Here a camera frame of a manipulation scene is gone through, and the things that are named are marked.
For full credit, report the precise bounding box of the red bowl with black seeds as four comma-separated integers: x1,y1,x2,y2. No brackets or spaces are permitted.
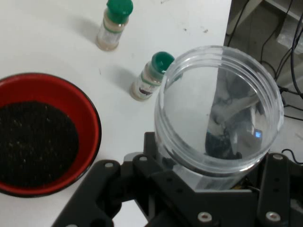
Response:
0,72,102,198

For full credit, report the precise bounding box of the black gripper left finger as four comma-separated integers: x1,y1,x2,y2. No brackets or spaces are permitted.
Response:
51,131,176,227

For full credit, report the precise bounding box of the thin black floor cable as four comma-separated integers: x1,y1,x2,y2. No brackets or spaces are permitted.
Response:
224,0,251,48

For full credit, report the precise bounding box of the thick dark floor cable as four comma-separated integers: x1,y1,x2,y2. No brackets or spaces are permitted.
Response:
290,0,303,95

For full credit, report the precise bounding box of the clear plastic jar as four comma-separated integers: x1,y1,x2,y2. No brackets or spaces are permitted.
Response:
154,44,285,191

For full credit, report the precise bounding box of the green-capped spice bottle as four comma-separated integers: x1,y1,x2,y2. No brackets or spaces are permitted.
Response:
96,0,134,52
131,51,176,102

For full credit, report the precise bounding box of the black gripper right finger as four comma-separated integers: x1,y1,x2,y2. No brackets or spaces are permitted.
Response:
257,152,303,227

